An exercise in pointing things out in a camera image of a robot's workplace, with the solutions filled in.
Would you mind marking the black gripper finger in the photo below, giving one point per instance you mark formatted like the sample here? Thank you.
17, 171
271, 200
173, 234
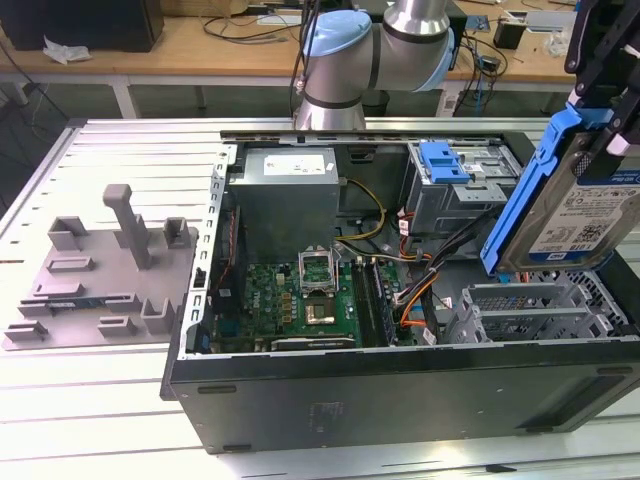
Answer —
625, 100
585, 85

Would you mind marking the hard disk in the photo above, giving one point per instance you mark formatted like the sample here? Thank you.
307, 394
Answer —
565, 215

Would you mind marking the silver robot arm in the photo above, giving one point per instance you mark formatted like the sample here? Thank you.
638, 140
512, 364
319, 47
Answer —
400, 50

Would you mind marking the grey disk bay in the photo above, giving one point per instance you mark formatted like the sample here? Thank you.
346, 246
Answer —
525, 295

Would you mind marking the clear plastic packaging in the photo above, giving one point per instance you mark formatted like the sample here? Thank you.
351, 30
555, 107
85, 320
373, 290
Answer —
557, 45

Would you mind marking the flat white box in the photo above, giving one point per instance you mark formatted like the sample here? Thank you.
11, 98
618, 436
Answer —
550, 21

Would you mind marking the small black container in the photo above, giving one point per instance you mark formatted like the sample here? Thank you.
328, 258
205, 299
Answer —
510, 35

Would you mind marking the blue drive latch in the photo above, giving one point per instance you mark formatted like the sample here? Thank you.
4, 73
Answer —
442, 167

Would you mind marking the grey optical drive cage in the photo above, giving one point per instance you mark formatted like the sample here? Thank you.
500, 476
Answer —
440, 205

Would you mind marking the green RAM stick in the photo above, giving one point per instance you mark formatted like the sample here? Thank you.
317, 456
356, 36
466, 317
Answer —
75, 304
386, 310

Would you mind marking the grey power supply unit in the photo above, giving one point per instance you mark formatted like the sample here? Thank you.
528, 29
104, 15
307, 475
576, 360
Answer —
280, 210

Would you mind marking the CPU socket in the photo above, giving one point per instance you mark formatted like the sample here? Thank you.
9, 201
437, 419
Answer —
320, 312

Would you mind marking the black PC case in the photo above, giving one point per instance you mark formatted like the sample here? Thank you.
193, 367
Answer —
400, 400

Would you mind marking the black expansion slot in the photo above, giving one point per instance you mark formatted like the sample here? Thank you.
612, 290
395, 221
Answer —
315, 344

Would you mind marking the green motherboard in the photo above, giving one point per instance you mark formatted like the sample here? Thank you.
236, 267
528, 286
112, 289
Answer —
270, 300

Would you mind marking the wooden desk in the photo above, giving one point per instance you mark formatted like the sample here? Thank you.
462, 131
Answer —
200, 55

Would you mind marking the black case fan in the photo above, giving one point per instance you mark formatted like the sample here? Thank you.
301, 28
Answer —
232, 270

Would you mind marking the large black computer box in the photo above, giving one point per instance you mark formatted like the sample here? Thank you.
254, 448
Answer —
100, 25

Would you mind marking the grey parts rack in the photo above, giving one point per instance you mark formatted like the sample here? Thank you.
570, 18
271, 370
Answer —
120, 290

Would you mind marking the crumpled white paper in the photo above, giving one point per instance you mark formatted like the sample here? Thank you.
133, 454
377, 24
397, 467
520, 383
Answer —
65, 50

